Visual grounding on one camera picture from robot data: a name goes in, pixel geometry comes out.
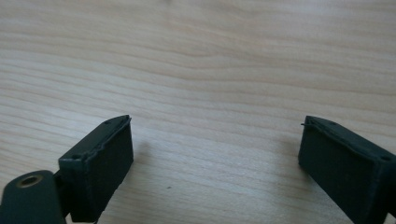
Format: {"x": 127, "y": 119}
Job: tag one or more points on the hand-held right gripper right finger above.
{"x": 345, "y": 174}

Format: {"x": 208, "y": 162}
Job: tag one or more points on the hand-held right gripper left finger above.
{"x": 96, "y": 168}

